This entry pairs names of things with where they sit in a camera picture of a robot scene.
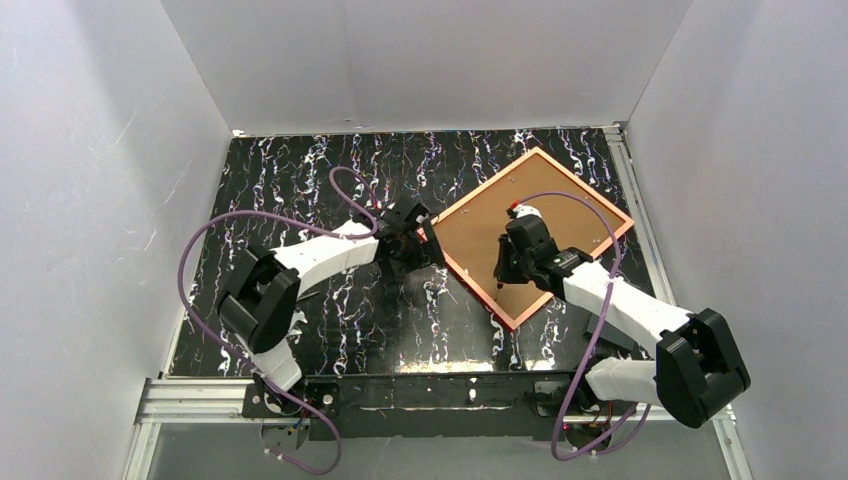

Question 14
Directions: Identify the aluminium rail front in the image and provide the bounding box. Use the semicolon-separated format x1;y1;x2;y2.
124;375;751;479

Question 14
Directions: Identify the red picture frame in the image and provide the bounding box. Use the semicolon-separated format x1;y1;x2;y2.
433;148;634;330

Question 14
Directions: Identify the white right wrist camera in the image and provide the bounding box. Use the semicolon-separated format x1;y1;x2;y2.
507;203;542;219

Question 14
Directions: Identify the dark grey card sheet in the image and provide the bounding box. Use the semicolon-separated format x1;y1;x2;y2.
584;314;637;351

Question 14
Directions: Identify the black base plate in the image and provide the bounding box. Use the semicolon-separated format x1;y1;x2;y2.
241;370;637;442

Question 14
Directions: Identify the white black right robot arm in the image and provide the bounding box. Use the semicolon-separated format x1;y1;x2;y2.
494;205;752;428

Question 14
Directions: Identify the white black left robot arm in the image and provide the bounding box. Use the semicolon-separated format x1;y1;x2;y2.
216;198;445;391

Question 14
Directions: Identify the small silver wrench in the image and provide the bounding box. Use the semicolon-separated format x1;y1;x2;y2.
286;311;308;342

